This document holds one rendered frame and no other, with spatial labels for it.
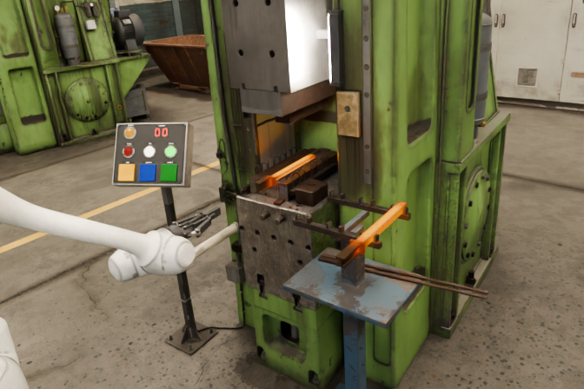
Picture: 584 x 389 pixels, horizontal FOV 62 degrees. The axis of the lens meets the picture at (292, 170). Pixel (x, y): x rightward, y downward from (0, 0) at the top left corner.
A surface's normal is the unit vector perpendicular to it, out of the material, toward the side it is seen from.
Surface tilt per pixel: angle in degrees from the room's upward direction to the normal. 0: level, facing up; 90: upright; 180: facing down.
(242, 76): 90
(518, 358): 0
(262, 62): 90
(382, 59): 90
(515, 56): 90
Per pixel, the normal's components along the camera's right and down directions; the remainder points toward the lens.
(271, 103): -0.58, 0.33
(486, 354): -0.07, -0.93
